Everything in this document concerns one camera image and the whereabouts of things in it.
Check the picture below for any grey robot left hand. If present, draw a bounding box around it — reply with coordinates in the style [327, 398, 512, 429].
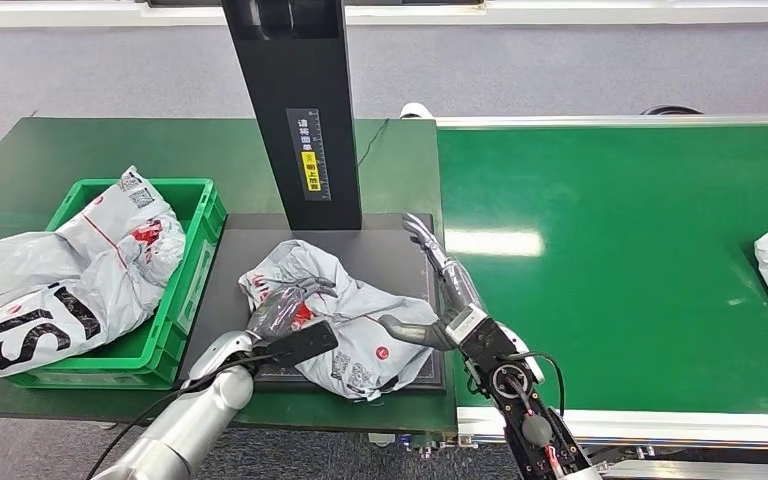
[246, 276, 339, 340]

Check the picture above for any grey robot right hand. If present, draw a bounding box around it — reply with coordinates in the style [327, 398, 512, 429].
[378, 213, 486, 352]

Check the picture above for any grey package with red truck print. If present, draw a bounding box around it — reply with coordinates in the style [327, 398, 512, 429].
[238, 239, 440, 403]

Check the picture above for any grey package with black letters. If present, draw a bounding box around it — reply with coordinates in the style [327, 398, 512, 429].
[0, 231, 168, 384]

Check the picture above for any black inbound scanner machine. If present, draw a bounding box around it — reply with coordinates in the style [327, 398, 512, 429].
[178, 0, 448, 397]

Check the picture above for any green plastic crate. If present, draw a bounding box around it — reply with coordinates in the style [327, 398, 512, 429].
[7, 177, 228, 391]

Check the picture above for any ruler label with yellow sticker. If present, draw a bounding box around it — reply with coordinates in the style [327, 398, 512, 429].
[285, 107, 332, 202]

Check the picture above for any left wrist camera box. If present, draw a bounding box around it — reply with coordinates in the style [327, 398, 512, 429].
[251, 321, 340, 372]

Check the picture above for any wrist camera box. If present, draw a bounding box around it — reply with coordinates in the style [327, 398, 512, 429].
[251, 321, 340, 372]
[445, 303, 524, 379]

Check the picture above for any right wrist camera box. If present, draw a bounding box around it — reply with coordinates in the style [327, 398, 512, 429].
[445, 303, 524, 379]

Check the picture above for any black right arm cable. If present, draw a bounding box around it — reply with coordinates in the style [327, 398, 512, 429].
[497, 351, 566, 420]

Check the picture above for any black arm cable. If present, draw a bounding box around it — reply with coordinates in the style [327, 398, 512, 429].
[84, 354, 286, 480]
[497, 351, 566, 420]

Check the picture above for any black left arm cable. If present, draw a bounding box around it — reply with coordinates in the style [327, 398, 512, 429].
[84, 354, 286, 480]

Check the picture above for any thin black cable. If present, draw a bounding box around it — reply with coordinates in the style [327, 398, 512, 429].
[356, 117, 391, 169]

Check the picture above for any green conveyor belt with aluminium frame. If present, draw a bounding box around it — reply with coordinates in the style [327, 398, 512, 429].
[435, 113, 768, 480]

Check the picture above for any black cable loop on floor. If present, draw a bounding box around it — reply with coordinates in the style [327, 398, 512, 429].
[640, 104, 705, 117]

